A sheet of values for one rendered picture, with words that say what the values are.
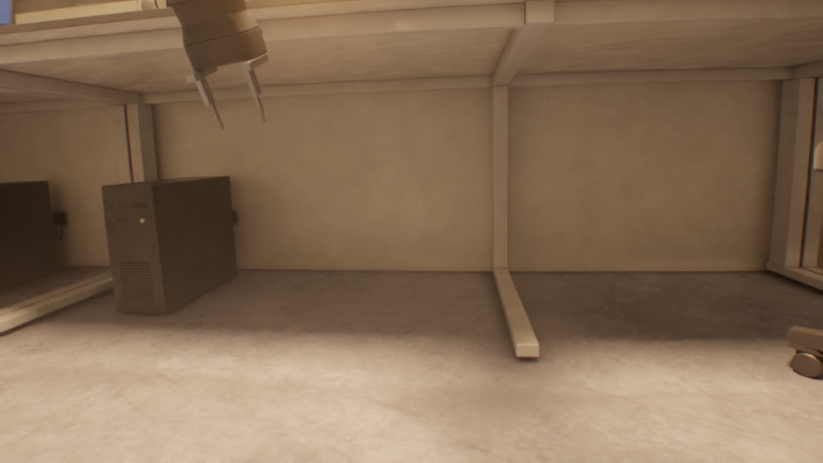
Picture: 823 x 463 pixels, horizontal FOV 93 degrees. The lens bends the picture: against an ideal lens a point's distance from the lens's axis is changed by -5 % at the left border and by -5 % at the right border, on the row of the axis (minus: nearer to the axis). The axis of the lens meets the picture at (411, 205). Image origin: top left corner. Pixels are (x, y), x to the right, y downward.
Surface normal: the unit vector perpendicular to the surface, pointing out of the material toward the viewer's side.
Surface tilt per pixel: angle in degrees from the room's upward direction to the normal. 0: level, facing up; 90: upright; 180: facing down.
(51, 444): 0
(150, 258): 90
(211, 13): 122
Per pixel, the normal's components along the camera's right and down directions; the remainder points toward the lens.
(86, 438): -0.03, -0.99
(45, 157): -0.11, 0.13
